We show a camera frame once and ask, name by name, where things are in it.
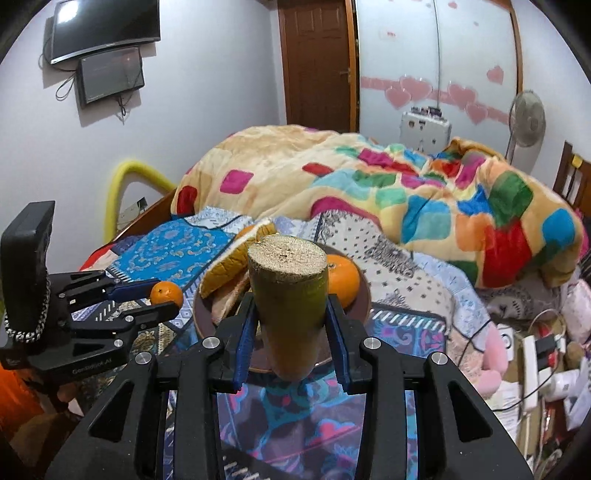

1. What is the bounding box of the pomelo slice with yellow peel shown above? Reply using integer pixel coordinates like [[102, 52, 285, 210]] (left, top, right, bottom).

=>
[[199, 219, 278, 298]]

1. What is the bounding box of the white cabinet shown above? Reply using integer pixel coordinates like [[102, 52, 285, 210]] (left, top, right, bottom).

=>
[[399, 111, 452, 155]]

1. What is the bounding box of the white power strip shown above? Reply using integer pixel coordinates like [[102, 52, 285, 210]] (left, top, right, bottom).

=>
[[522, 335, 541, 409]]

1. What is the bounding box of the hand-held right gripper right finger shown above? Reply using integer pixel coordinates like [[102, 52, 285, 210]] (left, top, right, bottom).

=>
[[324, 295, 536, 480]]

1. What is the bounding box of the purple plate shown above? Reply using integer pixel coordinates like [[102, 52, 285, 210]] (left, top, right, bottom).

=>
[[193, 272, 372, 374]]

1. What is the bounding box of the pink plush toy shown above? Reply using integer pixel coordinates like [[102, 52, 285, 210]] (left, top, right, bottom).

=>
[[478, 325, 509, 395]]

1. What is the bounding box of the small orange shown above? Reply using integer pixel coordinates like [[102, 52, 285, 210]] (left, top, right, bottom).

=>
[[150, 281, 184, 309]]

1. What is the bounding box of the colourful patchwork blanket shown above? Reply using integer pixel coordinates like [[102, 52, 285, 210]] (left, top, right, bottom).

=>
[[171, 124, 585, 289]]

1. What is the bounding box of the small wall monitor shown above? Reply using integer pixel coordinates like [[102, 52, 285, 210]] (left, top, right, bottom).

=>
[[76, 46, 145, 108]]

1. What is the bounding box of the wall television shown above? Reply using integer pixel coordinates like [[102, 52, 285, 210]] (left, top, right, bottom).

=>
[[44, 0, 161, 65]]

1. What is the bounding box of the wooden headboard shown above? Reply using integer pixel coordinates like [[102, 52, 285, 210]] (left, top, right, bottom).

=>
[[551, 141, 591, 213]]

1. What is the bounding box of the black television cable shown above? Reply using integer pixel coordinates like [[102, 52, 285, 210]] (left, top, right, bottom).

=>
[[39, 37, 127, 116]]

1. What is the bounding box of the brown wooden door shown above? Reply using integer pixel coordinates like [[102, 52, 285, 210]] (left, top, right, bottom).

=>
[[277, 0, 360, 132]]

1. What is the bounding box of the thick sugarcane piece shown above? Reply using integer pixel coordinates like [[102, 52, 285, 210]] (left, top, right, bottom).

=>
[[248, 234, 329, 381]]

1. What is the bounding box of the orange garment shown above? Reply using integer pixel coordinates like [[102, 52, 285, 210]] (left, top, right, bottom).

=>
[[0, 369, 49, 432]]

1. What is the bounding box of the pink bag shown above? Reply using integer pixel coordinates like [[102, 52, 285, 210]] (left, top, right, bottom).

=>
[[561, 279, 591, 344]]

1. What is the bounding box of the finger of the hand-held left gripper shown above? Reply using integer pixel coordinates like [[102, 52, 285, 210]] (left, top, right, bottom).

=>
[[69, 301, 180, 337], [55, 271, 161, 308]]

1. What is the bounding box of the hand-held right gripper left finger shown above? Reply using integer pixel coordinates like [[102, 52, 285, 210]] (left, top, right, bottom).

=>
[[44, 293, 257, 480]]

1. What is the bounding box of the standing fan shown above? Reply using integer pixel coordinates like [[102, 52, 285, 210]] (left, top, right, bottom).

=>
[[505, 90, 547, 162]]

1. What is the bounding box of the blue patterned bedspread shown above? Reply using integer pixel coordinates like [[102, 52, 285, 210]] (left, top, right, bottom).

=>
[[78, 205, 499, 480]]

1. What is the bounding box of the yellow foam rail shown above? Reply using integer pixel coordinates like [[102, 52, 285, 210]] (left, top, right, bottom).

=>
[[104, 159, 178, 243]]

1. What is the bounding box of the sliding wardrobe with heart stickers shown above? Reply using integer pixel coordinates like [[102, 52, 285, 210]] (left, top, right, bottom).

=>
[[353, 0, 525, 153]]

